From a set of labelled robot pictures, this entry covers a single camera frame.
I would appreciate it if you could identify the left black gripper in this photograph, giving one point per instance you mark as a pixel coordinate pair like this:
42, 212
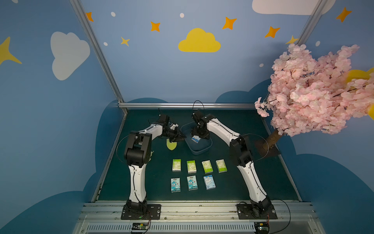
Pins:
176, 136

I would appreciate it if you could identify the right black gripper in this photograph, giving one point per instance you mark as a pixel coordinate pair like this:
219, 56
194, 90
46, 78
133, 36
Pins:
200, 133

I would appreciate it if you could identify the blue plastic storage box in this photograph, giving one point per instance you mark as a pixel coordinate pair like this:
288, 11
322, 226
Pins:
196, 144

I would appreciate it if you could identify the green pocket tissue pack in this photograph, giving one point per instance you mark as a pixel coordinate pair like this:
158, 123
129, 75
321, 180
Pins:
207, 166
176, 165
221, 166
191, 165

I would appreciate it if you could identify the blue pocket tissue pack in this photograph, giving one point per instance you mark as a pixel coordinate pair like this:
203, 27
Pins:
196, 139
192, 183
175, 185
209, 182

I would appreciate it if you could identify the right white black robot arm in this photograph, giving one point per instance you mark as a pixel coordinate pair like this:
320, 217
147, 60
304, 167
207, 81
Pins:
240, 153

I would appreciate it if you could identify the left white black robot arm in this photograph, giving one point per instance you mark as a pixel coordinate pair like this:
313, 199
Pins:
137, 154

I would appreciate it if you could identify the left green circuit board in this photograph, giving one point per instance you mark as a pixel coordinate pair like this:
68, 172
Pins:
139, 227

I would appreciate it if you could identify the green circuit board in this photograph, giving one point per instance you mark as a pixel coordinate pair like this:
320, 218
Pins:
261, 228
139, 227

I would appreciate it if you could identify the pink blossom artificial tree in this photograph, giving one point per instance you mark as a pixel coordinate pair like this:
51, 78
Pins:
307, 94

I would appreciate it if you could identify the right green circuit board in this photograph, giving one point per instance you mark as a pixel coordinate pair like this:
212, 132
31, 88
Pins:
261, 228

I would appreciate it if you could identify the green trowel wooden handle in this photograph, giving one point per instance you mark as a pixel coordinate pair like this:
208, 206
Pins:
171, 145

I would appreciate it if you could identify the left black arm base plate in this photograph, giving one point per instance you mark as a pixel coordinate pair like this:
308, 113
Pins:
137, 211

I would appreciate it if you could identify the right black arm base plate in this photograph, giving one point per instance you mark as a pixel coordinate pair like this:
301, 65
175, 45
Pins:
248, 211

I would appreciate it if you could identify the aluminium front rail frame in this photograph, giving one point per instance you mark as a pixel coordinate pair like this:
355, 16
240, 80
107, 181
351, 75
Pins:
199, 217

